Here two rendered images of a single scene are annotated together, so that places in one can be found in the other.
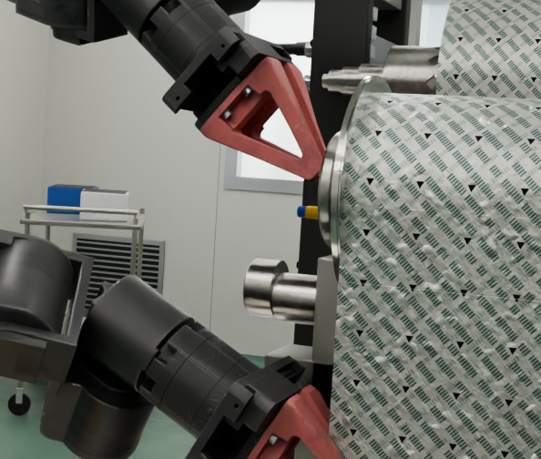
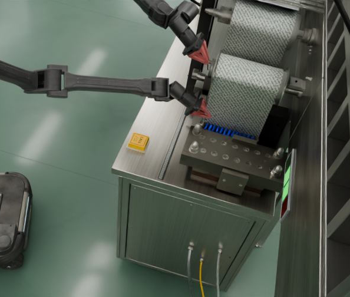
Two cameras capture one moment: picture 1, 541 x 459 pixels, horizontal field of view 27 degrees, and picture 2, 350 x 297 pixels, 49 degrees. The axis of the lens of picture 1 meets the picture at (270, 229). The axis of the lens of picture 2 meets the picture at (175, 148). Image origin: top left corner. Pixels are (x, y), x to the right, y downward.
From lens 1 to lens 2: 1.00 m
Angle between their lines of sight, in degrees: 46
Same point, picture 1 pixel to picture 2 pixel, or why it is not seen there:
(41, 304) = (164, 92)
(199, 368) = (187, 99)
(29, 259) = (161, 83)
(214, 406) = (189, 105)
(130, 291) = (176, 86)
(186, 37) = (186, 40)
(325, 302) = (205, 81)
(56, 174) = not seen: outside the picture
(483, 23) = (240, 16)
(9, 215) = not seen: outside the picture
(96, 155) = not seen: outside the picture
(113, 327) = (174, 92)
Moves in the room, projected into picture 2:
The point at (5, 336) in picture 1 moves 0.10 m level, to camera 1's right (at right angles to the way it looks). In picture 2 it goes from (159, 99) to (185, 100)
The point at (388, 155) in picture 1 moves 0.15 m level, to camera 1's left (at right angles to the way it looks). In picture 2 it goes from (221, 75) to (180, 73)
